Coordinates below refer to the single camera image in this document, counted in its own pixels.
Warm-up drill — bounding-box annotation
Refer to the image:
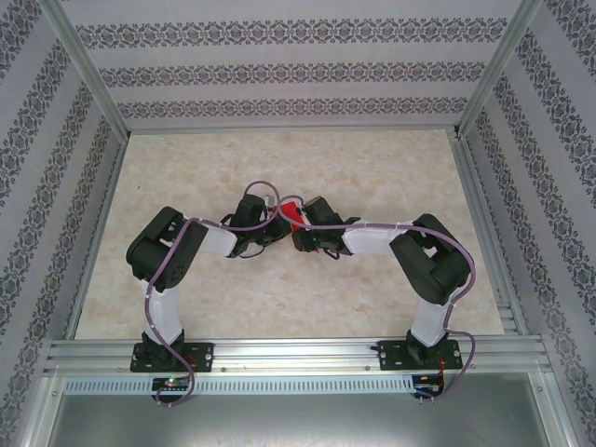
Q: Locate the grey metal sheet panel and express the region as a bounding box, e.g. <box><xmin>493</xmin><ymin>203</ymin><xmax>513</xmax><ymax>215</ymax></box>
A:
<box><xmin>18</xmin><ymin>372</ymin><xmax>578</xmax><ymax>447</ymax></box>

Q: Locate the thin black left gripper cable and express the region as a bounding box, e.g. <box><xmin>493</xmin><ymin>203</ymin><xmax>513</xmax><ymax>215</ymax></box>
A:
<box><xmin>236</xmin><ymin>240</ymin><xmax>267</xmax><ymax>260</ymax></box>

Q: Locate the aluminium frame crossbar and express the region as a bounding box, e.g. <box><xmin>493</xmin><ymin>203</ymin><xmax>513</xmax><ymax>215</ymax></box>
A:
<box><xmin>125</xmin><ymin>124</ymin><xmax>460</xmax><ymax>135</ymax></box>

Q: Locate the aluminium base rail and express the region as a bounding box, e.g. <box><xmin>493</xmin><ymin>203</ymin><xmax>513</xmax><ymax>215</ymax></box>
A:
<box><xmin>44</xmin><ymin>337</ymin><xmax>555</xmax><ymax>376</ymax></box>

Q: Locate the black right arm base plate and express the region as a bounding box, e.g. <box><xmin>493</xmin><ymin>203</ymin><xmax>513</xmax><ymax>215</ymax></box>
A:
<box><xmin>379</xmin><ymin>339</ymin><xmax>462</xmax><ymax>373</ymax></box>

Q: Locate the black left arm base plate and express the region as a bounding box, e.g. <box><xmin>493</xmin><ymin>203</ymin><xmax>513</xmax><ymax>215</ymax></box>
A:
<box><xmin>129</xmin><ymin>342</ymin><xmax>215</xmax><ymax>373</ymax></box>

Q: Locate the slotted grey cable duct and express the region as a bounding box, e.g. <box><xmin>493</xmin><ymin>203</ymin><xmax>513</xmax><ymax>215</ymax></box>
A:
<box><xmin>62</xmin><ymin>375</ymin><xmax>415</xmax><ymax>396</ymax></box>

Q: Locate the aluminium side rail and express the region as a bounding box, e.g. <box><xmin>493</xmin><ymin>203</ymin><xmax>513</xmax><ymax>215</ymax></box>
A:
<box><xmin>64</xmin><ymin>134</ymin><xmax>129</xmax><ymax>339</ymax></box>
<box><xmin>449</xmin><ymin>132</ymin><xmax>530</xmax><ymax>336</ymax></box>

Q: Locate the aluminium frame post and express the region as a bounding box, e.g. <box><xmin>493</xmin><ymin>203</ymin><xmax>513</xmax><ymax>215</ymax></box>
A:
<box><xmin>44</xmin><ymin>0</ymin><xmax>130</xmax><ymax>139</ymax></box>
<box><xmin>454</xmin><ymin>0</ymin><xmax>546</xmax><ymax>139</ymax></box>

